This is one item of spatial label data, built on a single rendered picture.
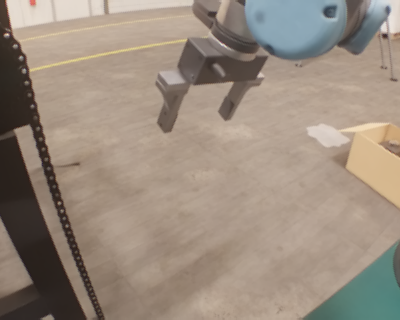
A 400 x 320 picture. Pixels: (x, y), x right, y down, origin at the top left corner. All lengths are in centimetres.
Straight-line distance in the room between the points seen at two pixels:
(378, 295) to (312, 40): 23
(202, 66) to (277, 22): 20
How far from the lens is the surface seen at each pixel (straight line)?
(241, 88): 55
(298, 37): 24
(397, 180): 171
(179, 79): 44
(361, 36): 38
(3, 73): 51
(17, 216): 64
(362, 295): 32
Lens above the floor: 96
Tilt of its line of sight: 32 degrees down
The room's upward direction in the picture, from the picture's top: straight up
